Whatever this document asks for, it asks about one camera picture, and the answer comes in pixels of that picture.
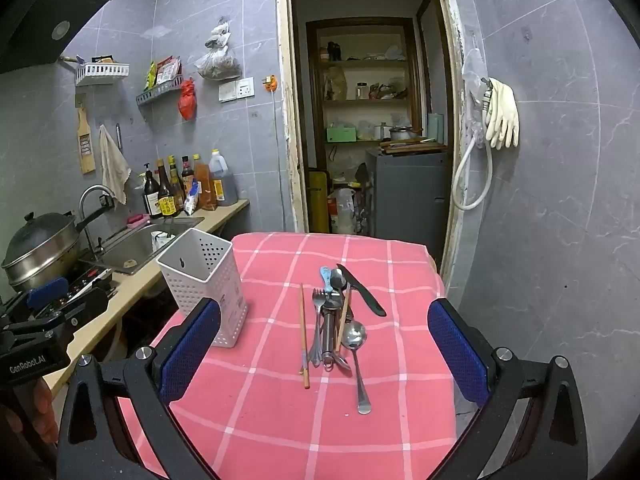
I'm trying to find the white perforated utensil holder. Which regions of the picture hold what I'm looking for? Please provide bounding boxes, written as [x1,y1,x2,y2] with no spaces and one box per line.
[157,228,249,349]

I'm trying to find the white wall basket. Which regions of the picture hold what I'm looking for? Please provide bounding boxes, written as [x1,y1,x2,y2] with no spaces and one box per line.
[75,62,130,87]

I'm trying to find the grey cabinet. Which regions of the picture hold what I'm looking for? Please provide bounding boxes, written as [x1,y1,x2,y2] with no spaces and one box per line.
[365,148,452,262]

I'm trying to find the white wall socket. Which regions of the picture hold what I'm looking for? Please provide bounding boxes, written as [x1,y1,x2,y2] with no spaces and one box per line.
[218,77,255,104]

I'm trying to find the steel sink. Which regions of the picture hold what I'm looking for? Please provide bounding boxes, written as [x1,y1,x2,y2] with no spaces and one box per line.
[81,216,206,276]

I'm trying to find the yellow-capped sauce bottle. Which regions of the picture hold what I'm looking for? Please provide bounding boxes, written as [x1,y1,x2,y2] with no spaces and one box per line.
[167,155,186,213]

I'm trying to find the red plastic bag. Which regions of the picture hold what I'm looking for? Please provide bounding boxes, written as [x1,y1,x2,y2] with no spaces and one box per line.
[178,79,198,121]

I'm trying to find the black stove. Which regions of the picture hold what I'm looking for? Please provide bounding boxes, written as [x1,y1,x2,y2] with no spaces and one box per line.
[50,267,122,308]

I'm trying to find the plain wooden chopstick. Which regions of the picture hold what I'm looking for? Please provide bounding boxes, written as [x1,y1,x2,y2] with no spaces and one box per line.
[335,290,352,353]

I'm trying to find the clear hanging plastic bag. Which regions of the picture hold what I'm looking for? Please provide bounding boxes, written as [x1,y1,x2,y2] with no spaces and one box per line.
[462,47,489,149]

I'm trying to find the small gold spoon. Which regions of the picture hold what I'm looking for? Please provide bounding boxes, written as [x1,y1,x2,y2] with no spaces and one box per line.
[330,268,355,322]

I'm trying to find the wooden chopstick with purple band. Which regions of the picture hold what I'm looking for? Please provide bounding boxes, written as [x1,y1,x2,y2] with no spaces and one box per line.
[299,283,311,390]

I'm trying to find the beige hanging towel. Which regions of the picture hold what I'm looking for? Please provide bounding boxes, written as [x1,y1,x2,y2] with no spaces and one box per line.
[98,124,132,206]

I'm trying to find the black range hood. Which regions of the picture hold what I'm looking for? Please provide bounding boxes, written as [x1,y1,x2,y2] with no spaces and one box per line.
[0,0,126,75]

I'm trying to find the large oil jug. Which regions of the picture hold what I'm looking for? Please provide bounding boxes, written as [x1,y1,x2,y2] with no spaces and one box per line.
[208,149,240,207]

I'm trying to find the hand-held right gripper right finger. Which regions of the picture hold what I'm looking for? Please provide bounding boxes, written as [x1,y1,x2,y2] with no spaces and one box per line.
[427,297,588,480]

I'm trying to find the grey metal wall shelf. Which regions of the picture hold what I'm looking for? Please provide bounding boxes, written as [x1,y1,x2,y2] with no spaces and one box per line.
[136,74,184,107]

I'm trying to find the wooden cutting boards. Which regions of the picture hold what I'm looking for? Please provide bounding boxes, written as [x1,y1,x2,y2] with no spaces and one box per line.
[378,138,449,157]

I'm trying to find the dark pump bottle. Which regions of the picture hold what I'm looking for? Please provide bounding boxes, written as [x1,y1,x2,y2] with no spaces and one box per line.
[143,162,162,219]

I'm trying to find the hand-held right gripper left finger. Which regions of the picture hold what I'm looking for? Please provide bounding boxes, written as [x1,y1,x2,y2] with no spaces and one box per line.
[57,297,223,480]

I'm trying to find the steel pot with lid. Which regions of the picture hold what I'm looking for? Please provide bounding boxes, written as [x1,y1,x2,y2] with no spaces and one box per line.
[1,205,108,292]

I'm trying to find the dark soy sauce bottle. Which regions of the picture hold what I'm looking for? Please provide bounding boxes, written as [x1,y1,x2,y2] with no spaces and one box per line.
[156,159,177,219]

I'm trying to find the chrome faucet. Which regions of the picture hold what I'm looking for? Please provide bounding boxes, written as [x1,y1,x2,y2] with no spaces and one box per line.
[78,185,117,254]

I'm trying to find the large silver spoon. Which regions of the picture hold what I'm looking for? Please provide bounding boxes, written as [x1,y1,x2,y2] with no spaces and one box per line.
[341,321,373,415]

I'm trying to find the snack packets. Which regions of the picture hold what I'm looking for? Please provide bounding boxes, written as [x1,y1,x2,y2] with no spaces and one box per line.
[145,56,182,90]

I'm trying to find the slim dark sauce bottle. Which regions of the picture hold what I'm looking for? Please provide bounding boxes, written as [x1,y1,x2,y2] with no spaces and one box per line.
[181,155,196,196]

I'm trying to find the pink checked tablecloth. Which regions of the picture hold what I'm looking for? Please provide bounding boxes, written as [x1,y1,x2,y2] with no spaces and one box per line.
[117,232,458,480]

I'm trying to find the wooden storage shelf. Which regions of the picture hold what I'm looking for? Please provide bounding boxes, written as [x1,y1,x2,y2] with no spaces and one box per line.
[306,19,423,171]

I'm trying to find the clear plastic jug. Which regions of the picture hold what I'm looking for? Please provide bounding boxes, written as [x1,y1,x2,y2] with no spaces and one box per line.
[327,187,369,235]

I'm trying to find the clear bag of dried goods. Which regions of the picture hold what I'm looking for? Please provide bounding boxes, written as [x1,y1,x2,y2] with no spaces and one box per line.
[194,17,243,81]

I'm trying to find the person's left hand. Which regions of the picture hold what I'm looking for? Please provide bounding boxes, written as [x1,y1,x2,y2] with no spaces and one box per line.
[27,379,59,444]

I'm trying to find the yellow board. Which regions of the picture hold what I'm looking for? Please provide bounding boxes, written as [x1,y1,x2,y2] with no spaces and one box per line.
[308,170,330,234]

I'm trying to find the wooden grater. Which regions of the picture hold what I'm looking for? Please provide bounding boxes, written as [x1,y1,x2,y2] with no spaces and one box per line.
[76,105,97,175]

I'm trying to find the steel kitchen tool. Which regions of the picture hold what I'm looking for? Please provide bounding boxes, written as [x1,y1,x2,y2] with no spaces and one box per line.
[320,294,338,372]

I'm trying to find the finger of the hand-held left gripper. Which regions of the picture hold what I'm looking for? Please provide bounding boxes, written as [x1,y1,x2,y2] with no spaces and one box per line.
[62,287,121,336]
[10,276,71,318]

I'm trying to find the black knife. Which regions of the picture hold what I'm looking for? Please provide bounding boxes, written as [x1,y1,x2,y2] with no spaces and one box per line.
[336,263,388,317]

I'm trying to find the white hose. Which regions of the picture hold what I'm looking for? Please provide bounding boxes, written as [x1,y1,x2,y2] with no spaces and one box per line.
[451,132,495,211]

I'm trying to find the wooden countertop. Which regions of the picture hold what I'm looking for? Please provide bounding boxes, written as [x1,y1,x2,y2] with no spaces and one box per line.
[42,199,250,397]

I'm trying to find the cream rubber gloves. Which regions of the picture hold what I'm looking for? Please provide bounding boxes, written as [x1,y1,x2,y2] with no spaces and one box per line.
[482,77,521,150]

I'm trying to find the steel fork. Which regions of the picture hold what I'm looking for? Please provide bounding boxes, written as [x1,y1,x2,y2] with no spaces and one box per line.
[310,288,327,367]

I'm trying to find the door frame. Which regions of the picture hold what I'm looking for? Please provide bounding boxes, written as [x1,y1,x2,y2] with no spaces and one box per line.
[276,0,472,288]

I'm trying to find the orange sauce bottle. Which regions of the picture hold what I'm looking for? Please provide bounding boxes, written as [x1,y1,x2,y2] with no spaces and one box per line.
[192,154,219,211]

